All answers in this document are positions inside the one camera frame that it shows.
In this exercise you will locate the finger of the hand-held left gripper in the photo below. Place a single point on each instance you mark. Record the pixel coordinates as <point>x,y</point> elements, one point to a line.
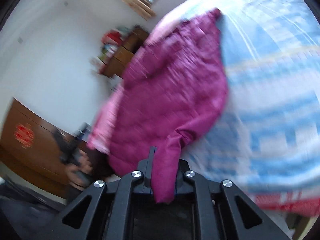
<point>82,131</point>

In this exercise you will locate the red patterned bed skirt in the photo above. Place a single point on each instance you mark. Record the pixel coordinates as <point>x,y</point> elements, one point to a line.
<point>287,202</point>

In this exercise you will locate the person's left hand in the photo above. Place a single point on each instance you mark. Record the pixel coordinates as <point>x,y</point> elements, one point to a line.
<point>78,172</point>

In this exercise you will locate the red paper decoration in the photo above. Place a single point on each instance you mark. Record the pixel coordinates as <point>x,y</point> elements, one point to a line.
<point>23,135</point>

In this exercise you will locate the magenta puffer jacket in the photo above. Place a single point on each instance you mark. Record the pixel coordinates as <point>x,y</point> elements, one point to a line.
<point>170,92</point>

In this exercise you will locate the red box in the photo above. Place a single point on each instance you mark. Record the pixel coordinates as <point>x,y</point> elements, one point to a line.
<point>112,36</point>

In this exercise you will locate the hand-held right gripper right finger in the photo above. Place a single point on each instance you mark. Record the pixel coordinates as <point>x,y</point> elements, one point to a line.
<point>180,180</point>

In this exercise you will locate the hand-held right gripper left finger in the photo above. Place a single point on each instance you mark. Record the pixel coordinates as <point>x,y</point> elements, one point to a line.
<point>151,162</point>

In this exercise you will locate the blue patterned bedsheet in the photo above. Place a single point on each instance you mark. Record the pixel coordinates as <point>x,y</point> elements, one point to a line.
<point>275,80</point>

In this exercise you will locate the brown wooden desk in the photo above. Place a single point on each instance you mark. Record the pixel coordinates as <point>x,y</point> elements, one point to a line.
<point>122,55</point>

